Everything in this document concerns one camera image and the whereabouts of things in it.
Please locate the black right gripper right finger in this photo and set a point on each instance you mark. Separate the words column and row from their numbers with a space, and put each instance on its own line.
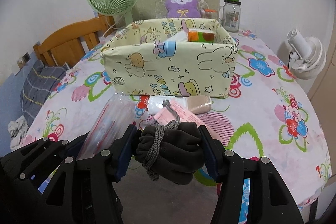
column 270, row 200

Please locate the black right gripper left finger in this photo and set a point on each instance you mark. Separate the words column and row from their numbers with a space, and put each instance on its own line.
column 81, row 191

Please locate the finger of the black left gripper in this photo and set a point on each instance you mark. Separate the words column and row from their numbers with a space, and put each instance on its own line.
column 37, row 160

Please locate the clear plastic zip bag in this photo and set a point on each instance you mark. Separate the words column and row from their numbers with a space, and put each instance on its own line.
column 111, row 124

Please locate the pink paper packet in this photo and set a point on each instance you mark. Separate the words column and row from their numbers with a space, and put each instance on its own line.
column 163, row 117

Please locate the beige and white socks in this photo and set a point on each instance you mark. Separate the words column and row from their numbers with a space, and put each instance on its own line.
column 195, row 104

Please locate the yellow cartoon fabric storage box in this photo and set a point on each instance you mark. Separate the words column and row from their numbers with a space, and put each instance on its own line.
column 139, row 61

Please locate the white cloth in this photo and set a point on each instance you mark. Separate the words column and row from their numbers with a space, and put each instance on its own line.
column 180, row 37

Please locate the yellow cartoon tissue pack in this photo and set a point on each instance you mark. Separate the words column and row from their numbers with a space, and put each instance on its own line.
column 198, row 35

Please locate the grey plaid pillow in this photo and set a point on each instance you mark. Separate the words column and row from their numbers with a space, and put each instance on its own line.
column 38, row 86

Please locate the floral tablecloth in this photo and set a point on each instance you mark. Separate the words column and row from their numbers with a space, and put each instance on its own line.
column 266, row 113

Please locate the wooden chair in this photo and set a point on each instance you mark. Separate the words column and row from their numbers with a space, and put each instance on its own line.
column 66, row 45

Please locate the white standing fan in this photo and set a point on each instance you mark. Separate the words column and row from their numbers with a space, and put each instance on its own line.
column 307, row 57

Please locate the glass jar green lid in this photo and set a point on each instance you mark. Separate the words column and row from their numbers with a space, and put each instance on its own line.
column 229, row 15

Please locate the cotton swab container orange lid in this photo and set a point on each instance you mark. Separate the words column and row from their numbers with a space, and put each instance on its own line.
column 209, row 13

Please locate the purple plush toy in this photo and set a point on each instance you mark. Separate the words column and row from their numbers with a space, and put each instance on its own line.
column 182, row 9

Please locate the wall power socket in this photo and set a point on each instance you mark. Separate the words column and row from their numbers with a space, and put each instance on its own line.
column 26, row 58

